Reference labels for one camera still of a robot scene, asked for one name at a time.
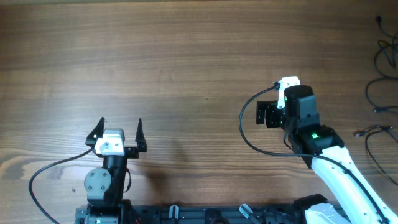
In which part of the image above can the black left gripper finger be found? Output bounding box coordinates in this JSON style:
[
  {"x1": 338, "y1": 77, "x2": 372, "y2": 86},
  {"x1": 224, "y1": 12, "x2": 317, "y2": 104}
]
[
  {"x1": 85, "y1": 117, "x2": 105, "y2": 146},
  {"x1": 135, "y1": 118, "x2": 147, "y2": 152}
]

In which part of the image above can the thin black USB cable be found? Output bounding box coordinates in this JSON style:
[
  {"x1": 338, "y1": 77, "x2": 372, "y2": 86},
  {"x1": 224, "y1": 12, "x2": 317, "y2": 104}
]
[{"x1": 364, "y1": 14, "x2": 398, "y2": 114}]

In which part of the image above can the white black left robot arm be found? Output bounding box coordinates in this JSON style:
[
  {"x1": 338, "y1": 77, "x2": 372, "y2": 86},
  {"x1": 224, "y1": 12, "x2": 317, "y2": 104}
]
[{"x1": 75, "y1": 118, "x2": 147, "y2": 224}]

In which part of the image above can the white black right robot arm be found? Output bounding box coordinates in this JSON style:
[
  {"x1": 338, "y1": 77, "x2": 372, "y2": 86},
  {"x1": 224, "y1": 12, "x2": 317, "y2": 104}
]
[{"x1": 256, "y1": 83, "x2": 397, "y2": 223}]

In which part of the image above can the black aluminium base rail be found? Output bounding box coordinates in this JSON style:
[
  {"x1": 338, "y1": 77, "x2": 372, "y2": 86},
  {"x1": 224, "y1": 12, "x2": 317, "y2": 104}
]
[{"x1": 74, "y1": 194, "x2": 352, "y2": 224}]

